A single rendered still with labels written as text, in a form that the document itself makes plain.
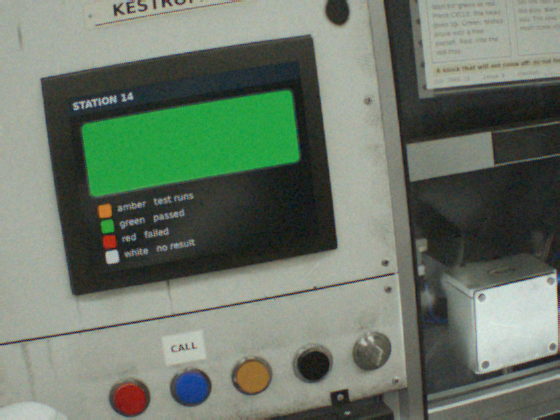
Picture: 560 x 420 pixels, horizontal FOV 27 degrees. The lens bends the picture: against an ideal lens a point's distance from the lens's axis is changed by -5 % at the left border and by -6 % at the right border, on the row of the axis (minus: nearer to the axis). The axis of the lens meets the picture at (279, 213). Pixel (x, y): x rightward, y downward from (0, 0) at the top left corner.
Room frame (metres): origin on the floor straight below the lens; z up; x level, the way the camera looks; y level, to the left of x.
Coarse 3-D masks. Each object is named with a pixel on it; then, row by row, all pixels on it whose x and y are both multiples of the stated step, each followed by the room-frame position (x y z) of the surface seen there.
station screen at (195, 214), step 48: (96, 96) 1.06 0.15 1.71; (144, 96) 1.07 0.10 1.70; (192, 96) 1.07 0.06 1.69; (240, 96) 1.08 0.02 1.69; (144, 192) 1.06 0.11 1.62; (192, 192) 1.07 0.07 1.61; (240, 192) 1.08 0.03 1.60; (288, 192) 1.09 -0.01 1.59; (96, 240) 1.05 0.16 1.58; (144, 240) 1.06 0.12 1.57; (192, 240) 1.07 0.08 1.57; (240, 240) 1.08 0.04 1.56; (288, 240) 1.09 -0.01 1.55
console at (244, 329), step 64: (0, 0) 1.06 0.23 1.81; (64, 0) 1.07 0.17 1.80; (128, 0) 1.09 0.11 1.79; (192, 0) 1.10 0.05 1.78; (256, 0) 1.11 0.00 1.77; (320, 0) 1.13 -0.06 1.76; (0, 64) 1.06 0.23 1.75; (64, 64) 1.07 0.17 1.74; (128, 64) 1.08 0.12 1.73; (192, 64) 1.09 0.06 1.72; (256, 64) 1.10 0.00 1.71; (320, 64) 1.12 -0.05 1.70; (0, 128) 1.06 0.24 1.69; (64, 128) 1.06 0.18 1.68; (320, 128) 1.11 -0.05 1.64; (0, 192) 1.06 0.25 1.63; (64, 192) 1.06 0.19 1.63; (320, 192) 1.11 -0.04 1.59; (384, 192) 1.14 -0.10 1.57; (0, 256) 1.05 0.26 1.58; (64, 256) 1.07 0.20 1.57; (256, 256) 1.09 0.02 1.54; (320, 256) 1.12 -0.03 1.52; (384, 256) 1.13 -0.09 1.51; (0, 320) 1.05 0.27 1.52; (64, 320) 1.06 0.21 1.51; (128, 320) 1.08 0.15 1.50; (192, 320) 1.09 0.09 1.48; (256, 320) 1.11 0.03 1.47; (320, 320) 1.12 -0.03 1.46; (384, 320) 1.13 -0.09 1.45; (0, 384) 1.05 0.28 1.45; (64, 384) 1.06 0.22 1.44; (128, 384) 1.07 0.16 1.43; (256, 384) 1.09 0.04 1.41; (320, 384) 1.12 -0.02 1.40; (384, 384) 1.13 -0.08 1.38
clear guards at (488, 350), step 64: (384, 0) 1.15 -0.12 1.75; (448, 0) 1.17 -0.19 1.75; (512, 0) 1.18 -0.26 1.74; (448, 64) 1.16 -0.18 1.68; (512, 64) 1.18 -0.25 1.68; (448, 128) 1.16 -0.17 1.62; (512, 128) 1.18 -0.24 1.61; (448, 192) 1.16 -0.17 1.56; (512, 192) 1.18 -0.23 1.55; (448, 256) 1.16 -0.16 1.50; (512, 256) 1.18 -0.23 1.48; (448, 320) 1.16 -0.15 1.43; (512, 320) 1.17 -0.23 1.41; (448, 384) 1.16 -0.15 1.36; (512, 384) 1.17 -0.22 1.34
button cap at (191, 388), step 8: (184, 376) 1.08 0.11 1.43; (192, 376) 1.08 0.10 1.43; (200, 376) 1.08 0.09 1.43; (176, 384) 1.08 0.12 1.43; (184, 384) 1.08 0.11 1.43; (192, 384) 1.08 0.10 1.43; (200, 384) 1.08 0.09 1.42; (176, 392) 1.08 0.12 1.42; (184, 392) 1.08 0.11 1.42; (192, 392) 1.08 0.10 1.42; (200, 392) 1.08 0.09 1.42; (184, 400) 1.08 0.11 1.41; (192, 400) 1.08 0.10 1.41; (200, 400) 1.08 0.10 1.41
